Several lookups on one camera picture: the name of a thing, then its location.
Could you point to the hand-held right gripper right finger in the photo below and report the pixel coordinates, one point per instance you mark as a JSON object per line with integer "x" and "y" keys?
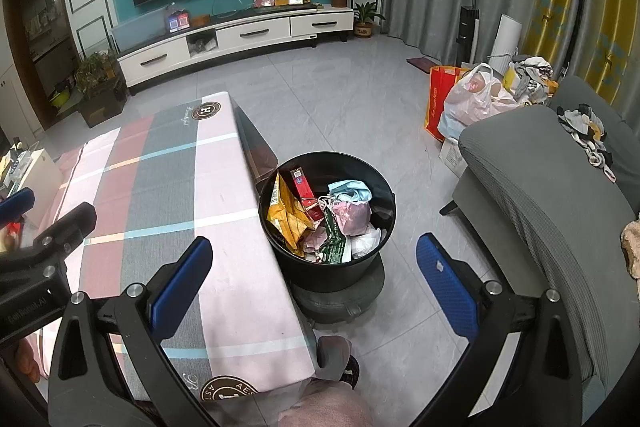
{"x": 445, "y": 287}

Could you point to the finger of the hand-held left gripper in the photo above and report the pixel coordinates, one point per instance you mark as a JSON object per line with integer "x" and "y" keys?
{"x": 70, "y": 222}
{"x": 17, "y": 202}

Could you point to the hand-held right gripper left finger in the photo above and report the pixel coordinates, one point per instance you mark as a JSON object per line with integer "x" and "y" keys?
{"x": 180, "y": 292}

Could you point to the white plastic bag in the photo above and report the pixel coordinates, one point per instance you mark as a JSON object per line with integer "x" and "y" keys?
{"x": 365, "y": 242}

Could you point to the pink plastic bag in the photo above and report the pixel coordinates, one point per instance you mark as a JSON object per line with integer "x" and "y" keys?
{"x": 352, "y": 217}

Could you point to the green snack bag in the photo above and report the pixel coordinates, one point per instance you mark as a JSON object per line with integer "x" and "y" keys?
{"x": 332, "y": 247}

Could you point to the black plastic bucket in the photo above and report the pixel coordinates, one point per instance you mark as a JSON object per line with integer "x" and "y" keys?
{"x": 325, "y": 272}

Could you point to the yellow snack bag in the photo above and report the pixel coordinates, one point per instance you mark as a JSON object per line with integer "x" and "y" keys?
{"x": 285, "y": 212}

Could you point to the light blue wrapper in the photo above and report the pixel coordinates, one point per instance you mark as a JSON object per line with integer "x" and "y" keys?
{"x": 350, "y": 192}

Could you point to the red carton box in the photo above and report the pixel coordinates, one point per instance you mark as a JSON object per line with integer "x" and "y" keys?
{"x": 302, "y": 187}

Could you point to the white cardboard box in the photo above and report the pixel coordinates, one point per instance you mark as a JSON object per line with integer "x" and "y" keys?
{"x": 42, "y": 177}

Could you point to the plaid tablecloth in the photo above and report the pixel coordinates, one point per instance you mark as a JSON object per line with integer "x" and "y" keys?
{"x": 165, "y": 187}

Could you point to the green basin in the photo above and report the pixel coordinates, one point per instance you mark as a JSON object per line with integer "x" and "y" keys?
{"x": 61, "y": 98}

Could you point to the bushy plant in dark planter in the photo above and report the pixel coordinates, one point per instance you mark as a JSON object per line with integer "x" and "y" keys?
{"x": 102, "y": 102}

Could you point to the dark slipper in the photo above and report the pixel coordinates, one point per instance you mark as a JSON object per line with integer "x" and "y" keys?
{"x": 352, "y": 374}

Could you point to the grey sofa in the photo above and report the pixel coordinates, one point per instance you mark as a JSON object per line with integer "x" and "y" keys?
{"x": 550, "y": 207}

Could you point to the person's grey socked foot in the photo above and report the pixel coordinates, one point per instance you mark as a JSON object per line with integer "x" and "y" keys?
{"x": 331, "y": 354}

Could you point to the person's leg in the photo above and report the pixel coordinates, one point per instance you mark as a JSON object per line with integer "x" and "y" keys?
{"x": 325, "y": 407}

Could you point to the red shopping bag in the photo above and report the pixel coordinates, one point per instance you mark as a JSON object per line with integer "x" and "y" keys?
{"x": 440, "y": 102}

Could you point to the filled pale plastic bag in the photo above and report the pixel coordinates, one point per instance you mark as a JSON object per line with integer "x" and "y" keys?
{"x": 475, "y": 102}

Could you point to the beige plush cloth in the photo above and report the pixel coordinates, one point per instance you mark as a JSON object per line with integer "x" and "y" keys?
{"x": 632, "y": 249}

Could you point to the glass fish tank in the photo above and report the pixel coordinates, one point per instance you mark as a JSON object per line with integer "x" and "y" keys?
{"x": 140, "y": 32}

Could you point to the crumpled clothes on sofa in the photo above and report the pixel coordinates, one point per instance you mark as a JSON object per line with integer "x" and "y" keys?
{"x": 585, "y": 132}

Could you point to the dark floor mat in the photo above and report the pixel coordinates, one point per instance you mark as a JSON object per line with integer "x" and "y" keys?
{"x": 424, "y": 64}

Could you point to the pile of clothes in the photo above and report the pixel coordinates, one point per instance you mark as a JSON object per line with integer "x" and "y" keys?
{"x": 532, "y": 74}

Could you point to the upright vacuum cleaner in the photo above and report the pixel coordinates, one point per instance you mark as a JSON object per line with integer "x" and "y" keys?
{"x": 469, "y": 27}

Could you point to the white television cabinet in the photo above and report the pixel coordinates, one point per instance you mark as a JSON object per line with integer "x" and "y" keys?
{"x": 255, "y": 32}

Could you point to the small potted plant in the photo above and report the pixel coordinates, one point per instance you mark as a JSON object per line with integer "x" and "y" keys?
{"x": 364, "y": 27}

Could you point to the pink picture frame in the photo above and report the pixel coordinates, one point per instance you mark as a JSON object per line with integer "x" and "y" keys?
{"x": 264, "y": 2}

